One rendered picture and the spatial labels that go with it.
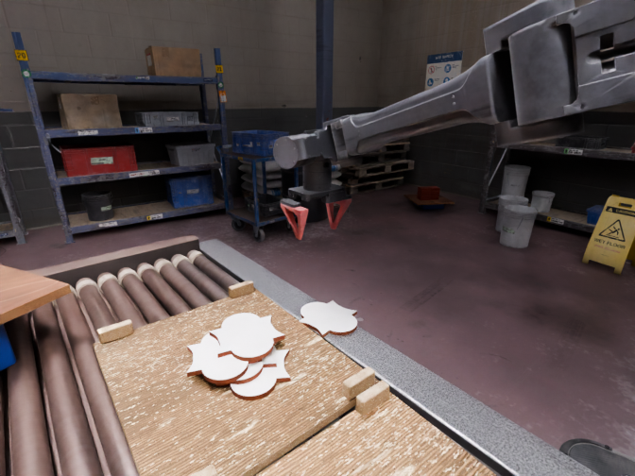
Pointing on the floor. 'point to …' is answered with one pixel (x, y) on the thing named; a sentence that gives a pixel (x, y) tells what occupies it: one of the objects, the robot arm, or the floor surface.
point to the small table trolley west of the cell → (253, 196)
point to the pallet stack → (377, 169)
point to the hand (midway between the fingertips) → (317, 229)
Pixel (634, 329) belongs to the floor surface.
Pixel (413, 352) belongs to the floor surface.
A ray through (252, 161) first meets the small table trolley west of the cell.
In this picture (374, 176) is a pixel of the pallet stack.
